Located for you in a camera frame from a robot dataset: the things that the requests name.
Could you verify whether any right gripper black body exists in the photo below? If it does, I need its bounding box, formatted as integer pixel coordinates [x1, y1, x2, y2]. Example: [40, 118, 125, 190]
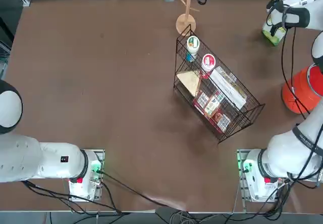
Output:
[284, 7, 310, 30]

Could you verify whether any green tissue pack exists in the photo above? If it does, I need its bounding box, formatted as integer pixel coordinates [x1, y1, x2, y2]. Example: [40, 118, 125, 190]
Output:
[261, 17, 287, 47]

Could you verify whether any orange round bin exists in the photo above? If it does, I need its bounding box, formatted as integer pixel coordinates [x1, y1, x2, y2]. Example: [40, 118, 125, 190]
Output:
[282, 64, 323, 114]

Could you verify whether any triangular sandwich pack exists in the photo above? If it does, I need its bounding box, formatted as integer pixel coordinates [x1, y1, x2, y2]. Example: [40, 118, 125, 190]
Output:
[176, 69, 202, 97]

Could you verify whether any white tub red lid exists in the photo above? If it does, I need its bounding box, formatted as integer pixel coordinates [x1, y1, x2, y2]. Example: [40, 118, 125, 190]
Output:
[201, 53, 217, 72]

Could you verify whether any long yellow cracker box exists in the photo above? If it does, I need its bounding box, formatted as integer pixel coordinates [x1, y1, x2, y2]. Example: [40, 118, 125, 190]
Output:
[209, 66, 247, 110]

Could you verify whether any white tub green lid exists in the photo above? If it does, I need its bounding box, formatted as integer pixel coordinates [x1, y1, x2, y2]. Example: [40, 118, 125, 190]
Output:
[186, 36, 200, 55]

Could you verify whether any wooden mug tree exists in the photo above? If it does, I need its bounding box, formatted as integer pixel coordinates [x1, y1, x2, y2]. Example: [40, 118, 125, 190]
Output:
[176, 0, 200, 36]

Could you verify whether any red tartan shortbread box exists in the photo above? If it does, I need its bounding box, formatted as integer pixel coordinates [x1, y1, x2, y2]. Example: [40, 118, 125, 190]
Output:
[193, 91, 231, 134]

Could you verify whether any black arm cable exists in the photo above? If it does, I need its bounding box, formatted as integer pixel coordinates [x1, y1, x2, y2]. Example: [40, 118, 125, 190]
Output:
[266, 0, 323, 189]

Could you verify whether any black wire shelf rack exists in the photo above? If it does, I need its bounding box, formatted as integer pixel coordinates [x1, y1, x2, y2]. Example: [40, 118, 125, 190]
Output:
[173, 24, 265, 144]

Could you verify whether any black table cable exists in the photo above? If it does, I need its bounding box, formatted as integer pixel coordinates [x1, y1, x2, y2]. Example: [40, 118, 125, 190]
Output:
[99, 170, 189, 211]

